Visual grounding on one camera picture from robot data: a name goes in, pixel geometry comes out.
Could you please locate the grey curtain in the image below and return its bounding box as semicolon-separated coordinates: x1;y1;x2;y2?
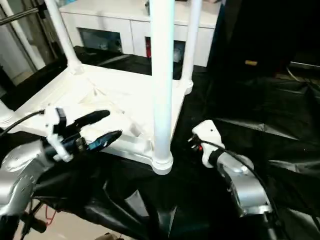
32;0;70;66

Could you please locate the small bottle with white label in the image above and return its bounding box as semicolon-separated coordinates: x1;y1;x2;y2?
174;47;185;62

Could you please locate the dark rounded robot body part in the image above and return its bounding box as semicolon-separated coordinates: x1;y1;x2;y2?
96;232;123;240

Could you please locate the white cabinet with glass doors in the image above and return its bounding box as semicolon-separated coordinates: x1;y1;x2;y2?
58;0;222;68

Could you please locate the white upright pipe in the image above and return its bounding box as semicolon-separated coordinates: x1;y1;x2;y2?
2;0;46;71

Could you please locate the grey metal rod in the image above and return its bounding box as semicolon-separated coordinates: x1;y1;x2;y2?
0;7;40;26

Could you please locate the black backdrop cloth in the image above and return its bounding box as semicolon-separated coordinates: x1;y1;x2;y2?
207;0;320;78

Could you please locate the long black bar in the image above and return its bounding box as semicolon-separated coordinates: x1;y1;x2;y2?
289;59;320;70

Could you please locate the red cable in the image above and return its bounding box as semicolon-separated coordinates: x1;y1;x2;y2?
44;204;56;226

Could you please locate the black folding table frame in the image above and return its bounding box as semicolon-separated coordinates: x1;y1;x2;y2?
19;209;48;233

